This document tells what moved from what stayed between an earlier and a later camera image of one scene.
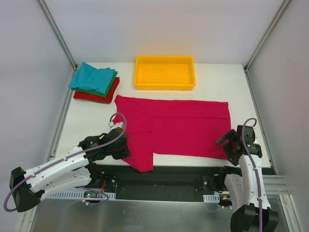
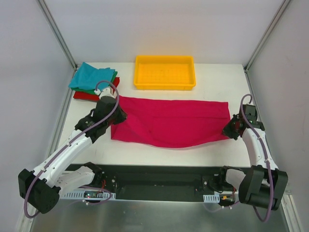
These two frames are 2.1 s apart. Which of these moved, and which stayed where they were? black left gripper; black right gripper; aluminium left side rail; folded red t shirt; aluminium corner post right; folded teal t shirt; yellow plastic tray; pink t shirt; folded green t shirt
Moved: black right gripper; pink t shirt; black left gripper
Stayed: folded teal t shirt; aluminium corner post right; yellow plastic tray; folded red t shirt; aluminium left side rail; folded green t shirt
